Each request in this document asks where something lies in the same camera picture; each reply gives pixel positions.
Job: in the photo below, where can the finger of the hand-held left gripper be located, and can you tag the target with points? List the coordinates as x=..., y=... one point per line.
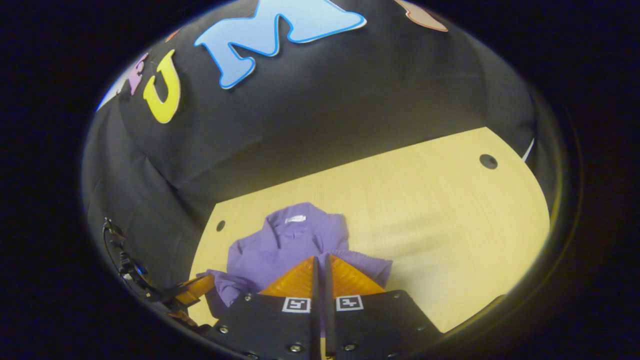
x=197, y=289
x=181, y=317

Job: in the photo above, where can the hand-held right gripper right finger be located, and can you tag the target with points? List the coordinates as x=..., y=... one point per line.
x=375, y=325

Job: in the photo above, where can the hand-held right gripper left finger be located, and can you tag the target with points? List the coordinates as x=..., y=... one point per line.
x=280, y=325

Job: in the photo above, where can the purple shirt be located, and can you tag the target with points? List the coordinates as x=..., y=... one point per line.
x=290, y=240

